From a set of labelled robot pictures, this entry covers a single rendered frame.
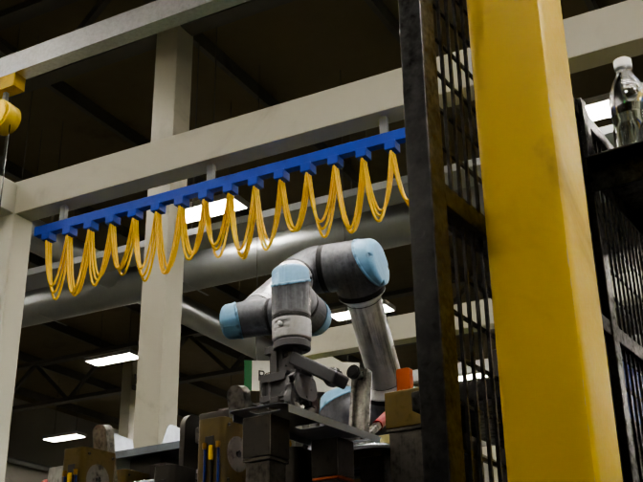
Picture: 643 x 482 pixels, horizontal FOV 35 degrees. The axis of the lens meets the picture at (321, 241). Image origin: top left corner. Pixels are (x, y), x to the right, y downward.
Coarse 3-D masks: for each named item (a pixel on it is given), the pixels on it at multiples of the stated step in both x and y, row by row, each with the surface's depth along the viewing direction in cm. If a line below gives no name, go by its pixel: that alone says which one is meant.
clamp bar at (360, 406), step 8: (352, 368) 204; (352, 376) 204; (360, 376) 205; (368, 376) 206; (352, 384) 206; (360, 384) 206; (368, 384) 205; (352, 392) 205; (360, 392) 205; (368, 392) 204; (352, 400) 204; (360, 400) 204; (368, 400) 204; (352, 408) 203; (360, 408) 203; (368, 408) 203; (352, 416) 202; (360, 416) 203; (368, 416) 202; (352, 424) 202; (360, 424) 202; (368, 424) 202; (352, 440) 200
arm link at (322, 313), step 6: (270, 300) 206; (318, 300) 201; (270, 306) 205; (318, 306) 200; (324, 306) 204; (270, 312) 204; (318, 312) 201; (324, 312) 204; (330, 312) 208; (270, 318) 204; (312, 318) 201; (318, 318) 202; (324, 318) 204; (330, 318) 207; (270, 324) 204; (312, 324) 202; (318, 324) 204; (324, 324) 206; (312, 330) 205; (318, 330) 205; (324, 330) 207; (312, 336) 208
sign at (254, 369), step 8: (344, 240) 1406; (256, 248) 1386; (256, 256) 1381; (256, 264) 1376; (256, 272) 1372; (256, 280) 1367; (256, 288) 1363; (248, 368) 1316; (256, 368) 1318; (264, 368) 1319; (248, 376) 1312; (256, 376) 1314; (248, 384) 1308; (256, 384) 1309; (320, 384) 1319
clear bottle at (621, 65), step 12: (624, 60) 178; (624, 72) 177; (612, 84) 177; (624, 84) 175; (636, 84) 175; (612, 96) 176; (624, 96) 174; (636, 96) 173; (612, 108) 175; (624, 108) 173; (636, 108) 172; (612, 120) 175; (624, 120) 172; (636, 120) 171; (624, 132) 172; (636, 132) 170; (624, 144) 171
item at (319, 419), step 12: (252, 408) 148; (288, 408) 146; (300, 408) 148; (240, 420) 152; (300, 420) 155; (312, 420) 150; (324, 420) 153; (300, 432) 162; (312, 432) 162; (324, 432) 163; (336, 432) 163; (348, 432) 158; (360, 432) 161
